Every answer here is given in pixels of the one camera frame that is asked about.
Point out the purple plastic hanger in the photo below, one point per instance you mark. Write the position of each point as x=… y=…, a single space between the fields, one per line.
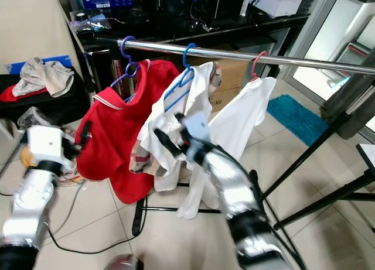
x=123 y=49

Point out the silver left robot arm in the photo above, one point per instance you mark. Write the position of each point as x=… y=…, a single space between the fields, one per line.
x=29 y=211

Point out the blue plastic hanger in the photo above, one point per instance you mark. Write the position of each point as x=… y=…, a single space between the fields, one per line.
x=176 y=93

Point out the pink plastic hanger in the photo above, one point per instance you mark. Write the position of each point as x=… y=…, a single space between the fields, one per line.
x=254 y=68

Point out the white shirt with plaid trim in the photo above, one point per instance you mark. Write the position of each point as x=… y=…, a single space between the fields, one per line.
x=152 y=115

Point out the clear plastic snack bag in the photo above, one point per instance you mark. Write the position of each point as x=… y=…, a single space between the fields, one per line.
x=32 y=119

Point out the black suitcase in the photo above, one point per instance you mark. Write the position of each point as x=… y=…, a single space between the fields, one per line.
x=23 y=112

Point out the brown cardboard box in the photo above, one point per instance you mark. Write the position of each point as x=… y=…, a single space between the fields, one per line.
x=231 y=82

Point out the grey crumpled cloth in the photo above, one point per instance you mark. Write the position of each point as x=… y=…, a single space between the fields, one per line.
x=47 y=77

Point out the red folded cloth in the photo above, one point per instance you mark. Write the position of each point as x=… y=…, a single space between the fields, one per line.
x=14 y=94

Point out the black glass desk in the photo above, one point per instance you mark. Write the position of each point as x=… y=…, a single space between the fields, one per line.
x=181 y=30

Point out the blue flat folder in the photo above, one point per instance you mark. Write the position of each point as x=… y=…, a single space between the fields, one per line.
x=14 y=66

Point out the small clear plastic bag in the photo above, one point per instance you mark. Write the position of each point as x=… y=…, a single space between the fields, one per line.
x=89 y=24

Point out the teal floor rug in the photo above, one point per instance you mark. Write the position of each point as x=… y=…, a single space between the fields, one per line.
x=299 y=119

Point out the grey robot left foot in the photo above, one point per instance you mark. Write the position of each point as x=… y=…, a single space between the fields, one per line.
x=123 y=263

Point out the white device box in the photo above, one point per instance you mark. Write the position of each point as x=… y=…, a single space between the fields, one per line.
x=278 y=0

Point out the aluminium sliding glass door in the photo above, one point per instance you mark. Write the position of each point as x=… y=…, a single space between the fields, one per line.
x=345 y=30

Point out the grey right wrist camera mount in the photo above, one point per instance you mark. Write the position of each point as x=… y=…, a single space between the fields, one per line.
x=194 y=128

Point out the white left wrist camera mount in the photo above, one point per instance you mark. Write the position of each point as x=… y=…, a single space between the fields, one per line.
x=47 y=144

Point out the chrome clothes rail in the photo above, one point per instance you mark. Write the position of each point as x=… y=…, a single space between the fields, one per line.
x=240 y=54

